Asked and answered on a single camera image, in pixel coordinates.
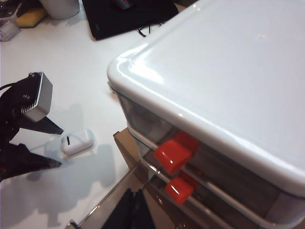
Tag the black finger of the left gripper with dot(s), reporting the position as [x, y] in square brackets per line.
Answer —
[45, 126]
[23, 162]

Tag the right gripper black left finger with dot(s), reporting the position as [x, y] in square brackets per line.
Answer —
[121, 212]

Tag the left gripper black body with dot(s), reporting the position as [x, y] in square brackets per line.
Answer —
[9, 112]

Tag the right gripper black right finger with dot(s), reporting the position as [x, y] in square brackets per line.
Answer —
[143, 212]

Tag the white earphone case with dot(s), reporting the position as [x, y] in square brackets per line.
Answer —
[76, 145]

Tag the clear plastic container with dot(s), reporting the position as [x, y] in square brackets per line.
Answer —
[8, 31]

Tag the yellow sponge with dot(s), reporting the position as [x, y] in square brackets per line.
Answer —
[31, 19]

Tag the black desk device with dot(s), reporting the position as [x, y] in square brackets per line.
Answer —
[9, 7]

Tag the white cylindrical cup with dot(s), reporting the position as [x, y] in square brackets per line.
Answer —
[59, 8]

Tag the black desk mat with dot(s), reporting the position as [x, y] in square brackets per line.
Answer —
[131, 21]

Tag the black mouse red wheel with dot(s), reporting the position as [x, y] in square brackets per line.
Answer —
[122, 3]

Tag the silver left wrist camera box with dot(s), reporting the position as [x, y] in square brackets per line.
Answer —
[41, 100]

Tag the white plastic drawer cabinet frame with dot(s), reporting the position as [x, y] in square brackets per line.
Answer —
[214, 71]

